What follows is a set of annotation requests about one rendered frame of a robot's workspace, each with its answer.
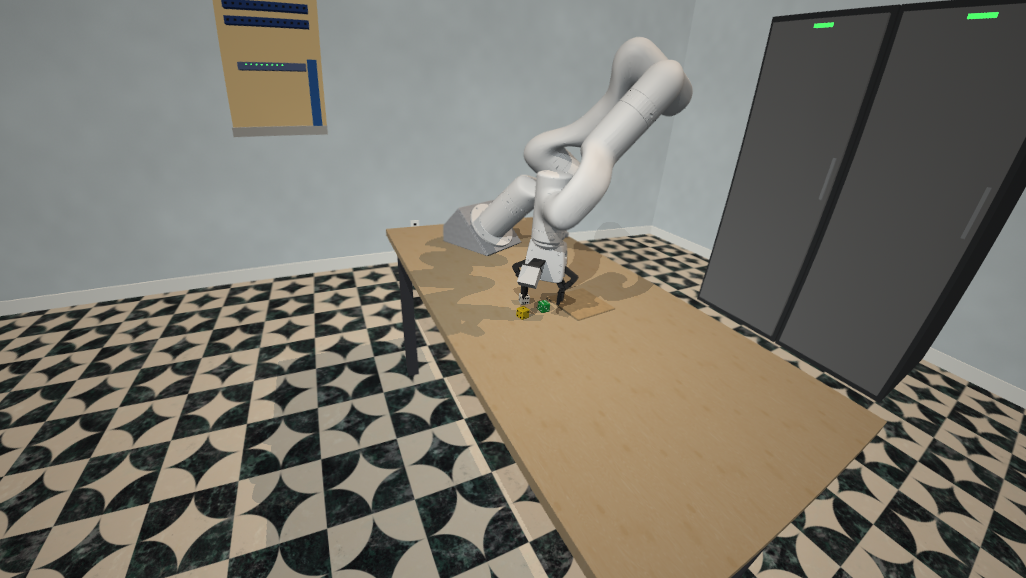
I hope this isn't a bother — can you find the tan mat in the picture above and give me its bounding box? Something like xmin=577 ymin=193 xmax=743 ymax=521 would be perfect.
xmin=547 ymin=288 xmax=615 ymax=321

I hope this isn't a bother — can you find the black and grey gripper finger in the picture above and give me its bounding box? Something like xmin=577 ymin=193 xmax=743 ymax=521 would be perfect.
xmin=556 ymin=266 xmax=578 ymax=306
xmin=512 ymin=259 xmax=528 ymax=298

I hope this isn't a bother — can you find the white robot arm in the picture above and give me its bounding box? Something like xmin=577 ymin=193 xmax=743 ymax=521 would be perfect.
xmin=471 ymin=37 xmax=693 ymax=247

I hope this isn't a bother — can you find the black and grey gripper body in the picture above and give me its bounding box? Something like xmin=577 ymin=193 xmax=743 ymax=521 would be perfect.
xmin=525 ymin=238 xmax=567 ymax=283

